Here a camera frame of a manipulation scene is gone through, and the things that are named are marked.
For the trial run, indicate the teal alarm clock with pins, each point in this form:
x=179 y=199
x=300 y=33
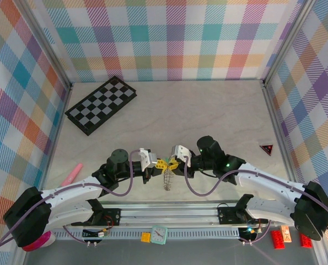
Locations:
x=158 y=234

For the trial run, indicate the black power connector bracket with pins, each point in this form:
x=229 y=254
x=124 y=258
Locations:
x=90 y=233
x=247 y=234

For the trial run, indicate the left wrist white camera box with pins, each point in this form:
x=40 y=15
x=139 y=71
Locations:
x=147 y=158

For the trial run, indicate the orange wooden block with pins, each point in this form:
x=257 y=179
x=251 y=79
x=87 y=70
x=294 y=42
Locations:
x=285 y=234

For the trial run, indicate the red black triangle piece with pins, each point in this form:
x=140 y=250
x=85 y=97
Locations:
x=267 y=149

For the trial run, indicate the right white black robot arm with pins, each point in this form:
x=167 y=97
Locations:
x=274 y=182

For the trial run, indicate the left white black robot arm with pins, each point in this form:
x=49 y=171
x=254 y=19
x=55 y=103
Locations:
x=70 y=196

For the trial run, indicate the red toy brick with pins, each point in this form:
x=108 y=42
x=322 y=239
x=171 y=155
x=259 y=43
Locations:
x=278 y=239
x=305 y=243

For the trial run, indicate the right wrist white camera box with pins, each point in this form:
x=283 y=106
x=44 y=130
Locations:
x=180 y=153

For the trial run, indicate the grey metal coil keyring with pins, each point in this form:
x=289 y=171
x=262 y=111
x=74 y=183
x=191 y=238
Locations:
x=167 y=182

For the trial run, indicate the yellow toy brick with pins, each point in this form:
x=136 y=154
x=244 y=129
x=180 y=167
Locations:
x=145 y=237

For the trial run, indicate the aluminium table side rail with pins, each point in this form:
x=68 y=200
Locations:
x=274 y=117
x=61 y=116

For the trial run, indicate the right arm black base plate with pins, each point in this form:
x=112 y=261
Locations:
x=225 y=216

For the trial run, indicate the black grey chessboard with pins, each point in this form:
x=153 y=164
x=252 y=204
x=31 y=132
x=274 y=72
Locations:
x=103 y=102

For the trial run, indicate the aluminium mounting rail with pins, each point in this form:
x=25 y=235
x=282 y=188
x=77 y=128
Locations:
x=166 y=214

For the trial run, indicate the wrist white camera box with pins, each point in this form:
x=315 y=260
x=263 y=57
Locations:
x=180 y=153
x=147 y=158

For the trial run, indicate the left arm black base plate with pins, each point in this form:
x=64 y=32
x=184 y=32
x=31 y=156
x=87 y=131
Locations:
x=111 y=216

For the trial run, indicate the pink marker pen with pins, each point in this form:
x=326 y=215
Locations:
x=73 y=173

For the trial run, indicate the aluminium upright frame post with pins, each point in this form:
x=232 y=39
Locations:
x=48 y=47
x=284 y=41

